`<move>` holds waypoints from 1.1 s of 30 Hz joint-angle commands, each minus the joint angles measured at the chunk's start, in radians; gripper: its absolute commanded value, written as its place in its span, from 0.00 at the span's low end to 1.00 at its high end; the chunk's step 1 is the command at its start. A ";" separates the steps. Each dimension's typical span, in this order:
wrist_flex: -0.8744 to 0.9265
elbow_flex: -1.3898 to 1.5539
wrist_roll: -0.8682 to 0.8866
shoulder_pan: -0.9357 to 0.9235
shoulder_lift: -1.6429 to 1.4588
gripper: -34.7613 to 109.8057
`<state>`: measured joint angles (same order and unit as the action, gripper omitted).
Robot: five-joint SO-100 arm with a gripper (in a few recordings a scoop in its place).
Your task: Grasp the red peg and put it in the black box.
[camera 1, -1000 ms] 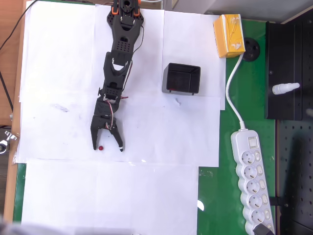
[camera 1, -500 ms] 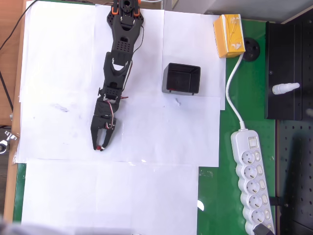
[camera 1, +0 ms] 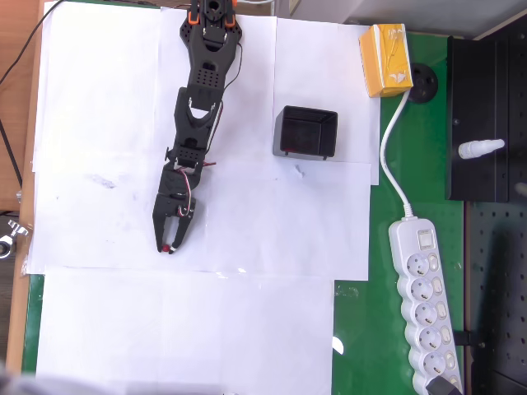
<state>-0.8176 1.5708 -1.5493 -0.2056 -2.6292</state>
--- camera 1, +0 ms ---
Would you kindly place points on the metal wing-nut clamp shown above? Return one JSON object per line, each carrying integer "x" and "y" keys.
{"x": 12, "y": 238}

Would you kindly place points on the white power strip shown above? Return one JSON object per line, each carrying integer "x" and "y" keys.
{"x": 424, "y": 296}

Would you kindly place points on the black open box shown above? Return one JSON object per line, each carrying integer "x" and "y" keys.
{"x": 304, "y": 133}

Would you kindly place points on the black power plug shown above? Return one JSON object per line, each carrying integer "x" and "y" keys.
{"x": 444, "y": 387}

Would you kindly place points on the yellow container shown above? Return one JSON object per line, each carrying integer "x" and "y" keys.
{"x": 387, "y": 61}

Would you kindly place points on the green perforated mat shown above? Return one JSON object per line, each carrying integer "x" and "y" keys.
{"x": 379, "y": 255}

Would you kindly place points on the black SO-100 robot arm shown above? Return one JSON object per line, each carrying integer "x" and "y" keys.
{"x": 208, "y": 74}

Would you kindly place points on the small white bottle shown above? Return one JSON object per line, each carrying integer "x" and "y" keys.
{"x": 479, "y": 148}

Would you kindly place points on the black pegboard panel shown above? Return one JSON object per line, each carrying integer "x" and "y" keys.
{"x": 498, "y": 288}

